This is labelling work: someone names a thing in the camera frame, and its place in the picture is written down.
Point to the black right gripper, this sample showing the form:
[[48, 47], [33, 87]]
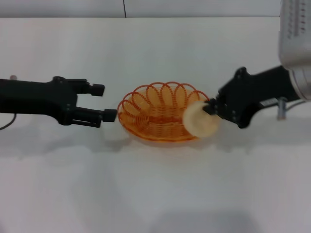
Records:
[[252, 92]]

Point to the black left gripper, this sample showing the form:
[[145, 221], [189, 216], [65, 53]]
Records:
[[36, 99]]

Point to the pale round bread bun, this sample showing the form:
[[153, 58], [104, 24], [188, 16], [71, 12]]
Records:
[[196, 121]]

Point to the orange woven plastic basket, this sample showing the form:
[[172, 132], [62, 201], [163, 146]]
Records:
[[155, 126]]

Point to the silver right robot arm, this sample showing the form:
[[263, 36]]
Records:
[[294, 36]]

